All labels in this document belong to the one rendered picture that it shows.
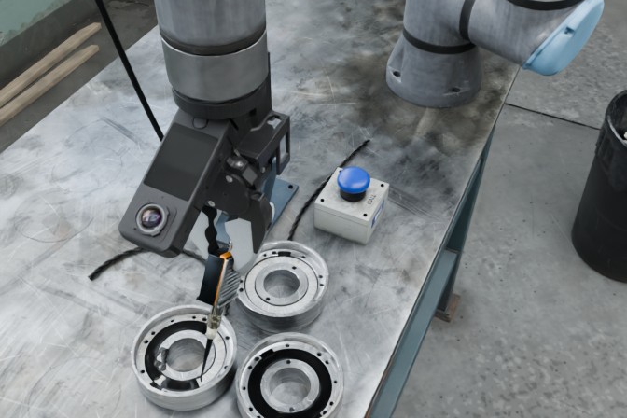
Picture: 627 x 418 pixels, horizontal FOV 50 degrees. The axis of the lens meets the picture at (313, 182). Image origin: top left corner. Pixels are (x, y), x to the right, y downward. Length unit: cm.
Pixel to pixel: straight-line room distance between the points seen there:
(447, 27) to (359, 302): 42
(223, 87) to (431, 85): 59
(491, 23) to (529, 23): 6
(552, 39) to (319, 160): 34
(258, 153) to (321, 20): 71
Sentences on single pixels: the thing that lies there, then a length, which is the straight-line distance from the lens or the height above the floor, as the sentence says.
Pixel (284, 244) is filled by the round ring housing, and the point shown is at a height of 84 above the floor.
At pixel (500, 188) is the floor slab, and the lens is 213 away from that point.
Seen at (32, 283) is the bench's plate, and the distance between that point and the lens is 85.
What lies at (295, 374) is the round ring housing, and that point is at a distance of 71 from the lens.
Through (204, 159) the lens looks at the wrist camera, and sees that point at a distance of 51.
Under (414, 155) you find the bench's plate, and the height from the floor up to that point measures 80.
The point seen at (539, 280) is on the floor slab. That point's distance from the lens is 192.
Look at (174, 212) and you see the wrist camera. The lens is 50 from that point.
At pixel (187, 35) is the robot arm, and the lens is 46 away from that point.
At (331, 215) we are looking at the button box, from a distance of 82.
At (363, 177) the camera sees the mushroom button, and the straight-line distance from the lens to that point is 81.
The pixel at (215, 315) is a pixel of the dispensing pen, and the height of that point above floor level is 89.
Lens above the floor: 143
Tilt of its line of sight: 44 degrees down
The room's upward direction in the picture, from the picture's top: 1 degrees clockwise
